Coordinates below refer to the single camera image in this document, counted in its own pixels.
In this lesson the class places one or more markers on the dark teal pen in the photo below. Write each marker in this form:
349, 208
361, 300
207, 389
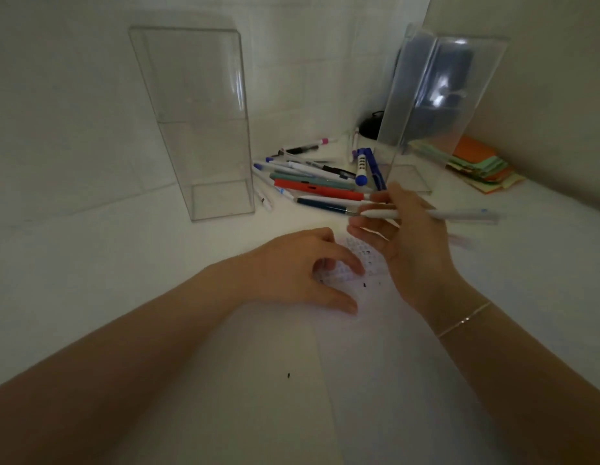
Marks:
324, 205

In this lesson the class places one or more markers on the person's right forearm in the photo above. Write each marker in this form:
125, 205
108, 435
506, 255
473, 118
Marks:
527, 397

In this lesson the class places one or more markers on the black bag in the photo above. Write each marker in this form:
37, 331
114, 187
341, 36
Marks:
372, 125

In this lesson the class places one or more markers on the stack of coloured sticky notes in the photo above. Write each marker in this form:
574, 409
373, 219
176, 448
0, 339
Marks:
479, 159

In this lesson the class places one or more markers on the person's left forearm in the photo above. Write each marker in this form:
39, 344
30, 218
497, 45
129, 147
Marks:
116, 372

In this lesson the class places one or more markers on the person's right hand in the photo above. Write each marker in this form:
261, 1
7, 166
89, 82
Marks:
421, 266

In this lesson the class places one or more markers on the clear acrylic box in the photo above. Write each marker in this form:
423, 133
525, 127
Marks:
198, 116
440, 91

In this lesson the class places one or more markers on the pile of assorted pens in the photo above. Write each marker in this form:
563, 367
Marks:
319, 189

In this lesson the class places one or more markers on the person's left hand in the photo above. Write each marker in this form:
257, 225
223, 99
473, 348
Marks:
285, 271

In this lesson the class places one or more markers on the white paper sheet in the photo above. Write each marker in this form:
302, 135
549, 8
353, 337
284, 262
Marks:
377, 406

